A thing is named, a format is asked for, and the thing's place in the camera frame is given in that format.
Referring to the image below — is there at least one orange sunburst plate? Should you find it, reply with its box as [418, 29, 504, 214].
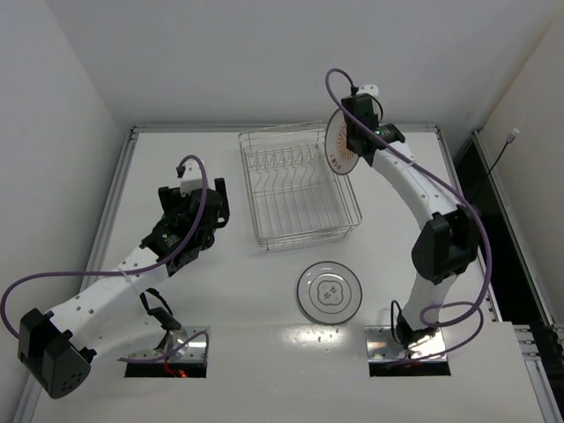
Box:
[324, 110, 359, 175]

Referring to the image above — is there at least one black rimmed white plate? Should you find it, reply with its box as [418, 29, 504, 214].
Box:
[296, 261, 363, 325]

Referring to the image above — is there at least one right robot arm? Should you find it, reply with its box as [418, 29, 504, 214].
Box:
[341, 89, 479, 348]

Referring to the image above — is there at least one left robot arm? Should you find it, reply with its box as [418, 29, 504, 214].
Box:
[18, 178, 230, 399]

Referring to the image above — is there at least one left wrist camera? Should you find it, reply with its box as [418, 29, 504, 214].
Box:
[175, 159, 205, 197]

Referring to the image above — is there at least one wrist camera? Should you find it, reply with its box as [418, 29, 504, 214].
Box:
[175, 159, 205, 197]
[351, 84, 379, 97]

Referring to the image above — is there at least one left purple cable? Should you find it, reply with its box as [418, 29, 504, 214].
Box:
[0, 153, 212, 363]

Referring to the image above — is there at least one purple cable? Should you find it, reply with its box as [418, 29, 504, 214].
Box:
[324, 68, 494, 367]
[0, 153, 212, 363]

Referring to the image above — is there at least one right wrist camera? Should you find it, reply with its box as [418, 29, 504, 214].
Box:
[351, 84, 379, 97]

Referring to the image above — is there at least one wire dish rack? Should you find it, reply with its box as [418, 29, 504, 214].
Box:
[238, 121, 362, 250]

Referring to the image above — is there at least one left black base cable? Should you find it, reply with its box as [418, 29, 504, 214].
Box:
[138, 288, 182, 331]

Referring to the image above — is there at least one black base cable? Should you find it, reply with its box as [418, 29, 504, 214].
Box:
[390, 300, 409, 349]
[138, 288, 182, 331]

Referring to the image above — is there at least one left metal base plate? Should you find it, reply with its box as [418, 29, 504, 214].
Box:
[121, 326, 211, 365]

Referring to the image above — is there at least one metal base plate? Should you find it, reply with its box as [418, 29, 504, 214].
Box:
[365, 325, 448, 364]
[121, 326, 211, 365]

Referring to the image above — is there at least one black wall cable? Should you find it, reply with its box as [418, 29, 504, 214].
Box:
[487, 128, 521, 176]

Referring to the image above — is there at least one right black base cable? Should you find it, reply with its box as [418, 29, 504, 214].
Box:
[390, 300, 409, 349]

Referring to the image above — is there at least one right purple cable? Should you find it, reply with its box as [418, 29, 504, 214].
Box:
[324, 68, 494, 367]

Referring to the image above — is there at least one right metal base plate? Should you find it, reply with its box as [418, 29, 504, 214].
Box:
[365, 325, 448, 364]

